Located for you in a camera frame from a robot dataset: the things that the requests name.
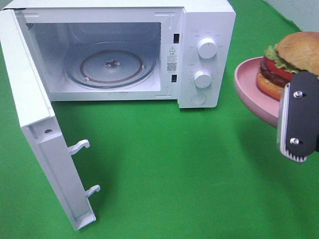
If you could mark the glass turntable plate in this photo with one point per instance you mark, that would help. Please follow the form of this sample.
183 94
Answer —
110 65

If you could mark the pink round plate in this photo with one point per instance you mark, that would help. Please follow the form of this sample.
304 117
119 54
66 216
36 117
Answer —
263 106

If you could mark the white microwave door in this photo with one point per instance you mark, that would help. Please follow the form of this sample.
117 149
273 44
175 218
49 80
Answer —
40 126

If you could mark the round door release button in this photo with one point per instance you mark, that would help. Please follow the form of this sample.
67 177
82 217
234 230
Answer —
199 99

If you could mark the burger with lettuce and tomato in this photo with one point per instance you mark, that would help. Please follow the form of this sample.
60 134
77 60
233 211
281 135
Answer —
295 53

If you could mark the white microwave oven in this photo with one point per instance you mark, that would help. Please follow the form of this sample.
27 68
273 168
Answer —
52 28

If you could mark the lower white dial knob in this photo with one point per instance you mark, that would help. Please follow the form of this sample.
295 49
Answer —
202 79

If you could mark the green table cloth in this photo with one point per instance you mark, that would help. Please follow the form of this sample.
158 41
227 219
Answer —
166 172

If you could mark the upper white dial knob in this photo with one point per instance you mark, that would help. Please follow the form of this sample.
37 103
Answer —
207 47

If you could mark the white dial knob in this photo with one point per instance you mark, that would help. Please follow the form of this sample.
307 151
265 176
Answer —
202 79
207 47

